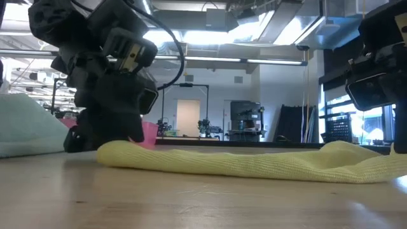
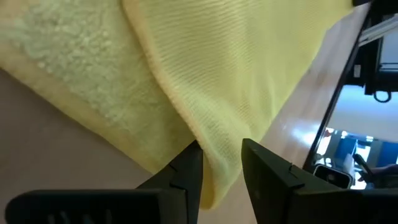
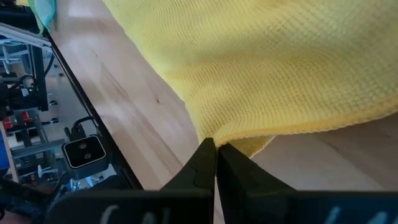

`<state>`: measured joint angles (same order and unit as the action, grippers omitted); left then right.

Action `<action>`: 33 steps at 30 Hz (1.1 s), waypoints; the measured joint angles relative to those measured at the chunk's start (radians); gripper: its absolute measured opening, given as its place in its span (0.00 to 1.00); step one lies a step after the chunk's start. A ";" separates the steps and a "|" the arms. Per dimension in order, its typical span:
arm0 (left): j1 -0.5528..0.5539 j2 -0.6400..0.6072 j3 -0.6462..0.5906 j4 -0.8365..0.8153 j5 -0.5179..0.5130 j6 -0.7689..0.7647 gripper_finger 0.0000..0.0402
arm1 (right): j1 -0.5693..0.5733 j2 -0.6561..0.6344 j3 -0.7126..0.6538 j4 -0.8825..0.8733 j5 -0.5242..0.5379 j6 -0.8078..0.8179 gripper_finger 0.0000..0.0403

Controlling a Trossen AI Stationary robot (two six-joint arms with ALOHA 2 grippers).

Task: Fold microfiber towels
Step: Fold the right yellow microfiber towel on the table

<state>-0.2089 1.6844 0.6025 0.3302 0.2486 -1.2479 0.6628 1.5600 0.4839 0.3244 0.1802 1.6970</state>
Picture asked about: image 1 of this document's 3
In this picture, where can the black plastic crate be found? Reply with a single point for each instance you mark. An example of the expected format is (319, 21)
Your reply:
(338, 130)

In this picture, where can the pale green microfiber towel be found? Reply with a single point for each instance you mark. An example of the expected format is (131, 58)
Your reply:
(25, 127)

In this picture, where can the black background rig frame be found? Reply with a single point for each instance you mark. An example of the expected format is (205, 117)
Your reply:
(186, 85)

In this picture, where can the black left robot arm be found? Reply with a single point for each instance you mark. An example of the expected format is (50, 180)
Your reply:
(63, 19)

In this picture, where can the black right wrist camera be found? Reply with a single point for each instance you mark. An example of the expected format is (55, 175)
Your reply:
(369, 92)

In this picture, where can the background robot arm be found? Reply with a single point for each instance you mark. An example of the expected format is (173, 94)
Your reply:
(205, 125)
(163, 125)

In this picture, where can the pink plastic bin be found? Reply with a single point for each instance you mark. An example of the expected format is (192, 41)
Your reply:
(149, 133)

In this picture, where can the background wooden table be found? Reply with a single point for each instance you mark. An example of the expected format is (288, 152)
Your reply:
(187, 138)

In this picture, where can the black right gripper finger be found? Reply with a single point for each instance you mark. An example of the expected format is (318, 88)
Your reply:
(401, 127)

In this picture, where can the black standing panel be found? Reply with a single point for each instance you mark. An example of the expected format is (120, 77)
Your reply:
(291, 122)

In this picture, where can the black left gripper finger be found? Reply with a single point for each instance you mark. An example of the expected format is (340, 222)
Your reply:
(121, 127)
(86, 140)

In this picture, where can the black equipment cabinet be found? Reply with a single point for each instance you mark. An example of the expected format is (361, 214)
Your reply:
(245, 109)

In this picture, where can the yellow microfiber towel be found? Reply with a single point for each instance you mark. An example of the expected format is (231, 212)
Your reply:
(254, 162)

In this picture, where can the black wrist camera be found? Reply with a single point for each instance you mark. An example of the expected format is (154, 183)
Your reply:
(369, 92)
(147, 100)

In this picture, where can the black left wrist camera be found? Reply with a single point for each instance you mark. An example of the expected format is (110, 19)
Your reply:
(147, 100)

